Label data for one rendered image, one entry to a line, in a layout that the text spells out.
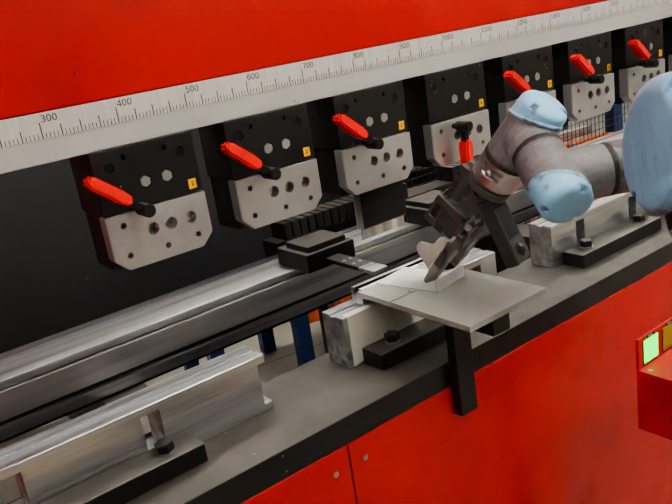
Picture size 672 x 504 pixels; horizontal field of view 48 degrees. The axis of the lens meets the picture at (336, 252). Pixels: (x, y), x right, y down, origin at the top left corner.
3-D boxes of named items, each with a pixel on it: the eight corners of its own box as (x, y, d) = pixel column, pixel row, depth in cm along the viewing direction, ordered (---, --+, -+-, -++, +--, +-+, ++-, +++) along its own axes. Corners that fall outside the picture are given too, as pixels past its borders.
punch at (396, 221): (366, 241, 132) (358, 188, 129) (358, 239, 134) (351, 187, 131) (408, 225, 137) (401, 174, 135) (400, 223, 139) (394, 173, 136)
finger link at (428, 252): (406, 262, 130) (437, 222, 125) (431, 286, 128) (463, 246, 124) (398, 265, 127) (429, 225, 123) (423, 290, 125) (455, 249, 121)
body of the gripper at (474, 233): (446, 207, 129) (481, 154, 121) (482, 241, 126) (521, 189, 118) (420, 220, 124) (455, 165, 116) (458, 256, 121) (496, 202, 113)
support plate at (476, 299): (470, 333, 111) (469, 327, 111) (358, 297, 132) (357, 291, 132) (547, 293, 121) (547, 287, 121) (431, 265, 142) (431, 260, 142)
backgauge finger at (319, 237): (357, 289, 137) (353, 263, 136) (279, 264, 158) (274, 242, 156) (405, 268, 144) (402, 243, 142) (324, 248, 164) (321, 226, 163)
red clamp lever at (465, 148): (471, 176, 135) (466, 122, 132) (454, 175, 138) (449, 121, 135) (478, 174, 136) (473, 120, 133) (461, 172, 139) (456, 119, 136)
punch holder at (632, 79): (628, 104, 167) (626, 27, 162) (595, 104, 174) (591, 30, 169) (665, 92, 176) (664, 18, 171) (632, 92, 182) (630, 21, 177)
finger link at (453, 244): (440, 258, 126) (471, 220, 122) (448, 266, 126) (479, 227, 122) (428, 263, 122) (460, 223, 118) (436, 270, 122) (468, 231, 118)
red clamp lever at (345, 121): (344, 111, 115) (386, 141, 121) (328, 111, 119) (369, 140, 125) (339, 122, 115) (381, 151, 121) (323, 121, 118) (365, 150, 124)
